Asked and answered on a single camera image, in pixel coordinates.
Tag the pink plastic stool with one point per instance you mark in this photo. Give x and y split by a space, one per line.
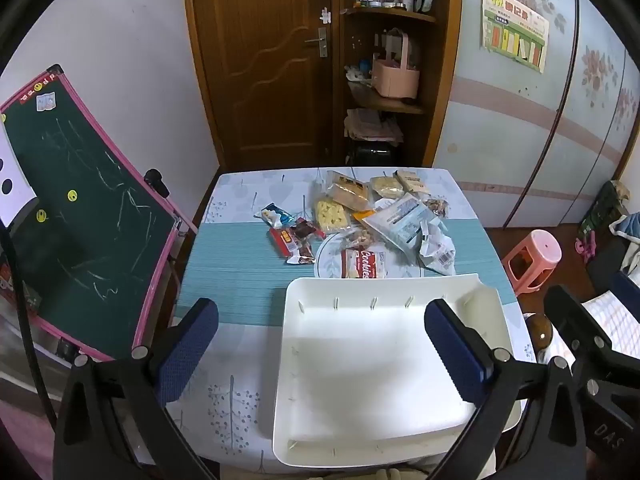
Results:
537 250

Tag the red snack packet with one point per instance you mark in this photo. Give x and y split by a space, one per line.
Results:
285 241

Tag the yellow puffed snack bag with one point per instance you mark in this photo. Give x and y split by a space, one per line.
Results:
331 216

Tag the white paper with black dots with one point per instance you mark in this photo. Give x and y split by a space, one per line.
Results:
15 180

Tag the crumpled white snack bag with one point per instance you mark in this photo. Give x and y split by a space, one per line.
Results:
440 255

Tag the black easel knob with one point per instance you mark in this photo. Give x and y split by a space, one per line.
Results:
157 182

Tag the wall poster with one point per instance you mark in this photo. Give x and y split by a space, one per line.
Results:
515 27

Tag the pale yellow cracker bag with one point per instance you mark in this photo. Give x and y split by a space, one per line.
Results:
386 186

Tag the teal placemat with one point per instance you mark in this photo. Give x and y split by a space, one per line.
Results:
235 270

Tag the wooden corner shelf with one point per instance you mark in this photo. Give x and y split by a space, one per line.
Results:
440 85

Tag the brown label snack packet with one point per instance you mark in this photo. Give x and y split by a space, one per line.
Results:
412 181

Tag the floral sliding wardrobe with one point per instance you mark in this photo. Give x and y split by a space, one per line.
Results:
500 135

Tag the pink basket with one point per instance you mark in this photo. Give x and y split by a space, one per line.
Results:
395 80

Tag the leaf print tablecloth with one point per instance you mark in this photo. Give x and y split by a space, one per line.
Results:
240 195

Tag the stack of folded cloths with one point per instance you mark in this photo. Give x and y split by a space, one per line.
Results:
372 125

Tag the white door latch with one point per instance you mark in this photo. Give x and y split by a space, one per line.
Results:
326 16

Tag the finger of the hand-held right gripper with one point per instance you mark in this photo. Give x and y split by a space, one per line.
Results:
575 320

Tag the clear brown snack packet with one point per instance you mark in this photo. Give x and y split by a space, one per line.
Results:
357 237

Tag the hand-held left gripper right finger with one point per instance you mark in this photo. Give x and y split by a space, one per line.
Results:
452 350

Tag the blue white cloth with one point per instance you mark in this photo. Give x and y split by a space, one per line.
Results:
627 225

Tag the orange snack packet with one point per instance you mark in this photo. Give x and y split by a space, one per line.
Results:
361 216

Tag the brown round object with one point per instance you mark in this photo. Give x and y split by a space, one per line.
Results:
542 331

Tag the wooden door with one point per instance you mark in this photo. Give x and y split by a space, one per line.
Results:
260 60

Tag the small silver brown packet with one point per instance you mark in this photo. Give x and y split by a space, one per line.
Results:
300 259

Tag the pink framed chalkboard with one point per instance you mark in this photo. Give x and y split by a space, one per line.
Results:
75 210

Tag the white plastic tray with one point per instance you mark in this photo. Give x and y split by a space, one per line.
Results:
360 360

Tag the dark green bag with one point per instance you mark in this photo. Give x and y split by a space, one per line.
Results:
600 215

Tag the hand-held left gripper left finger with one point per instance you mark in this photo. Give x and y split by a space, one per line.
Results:
187 345

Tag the dark brown snack packet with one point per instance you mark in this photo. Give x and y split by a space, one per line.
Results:
305 230

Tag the clear bread snack bag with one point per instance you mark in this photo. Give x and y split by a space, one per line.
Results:
347 192

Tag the blue toy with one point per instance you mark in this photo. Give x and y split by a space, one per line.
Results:
365 66

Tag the plaid bedding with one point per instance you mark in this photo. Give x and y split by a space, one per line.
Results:
617 320

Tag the blue white snack packet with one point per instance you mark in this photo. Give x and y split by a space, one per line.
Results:
274 215

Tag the black appliance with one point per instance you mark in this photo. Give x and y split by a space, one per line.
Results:
372 152

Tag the white patterned plate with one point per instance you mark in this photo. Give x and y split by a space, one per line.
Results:
330 260

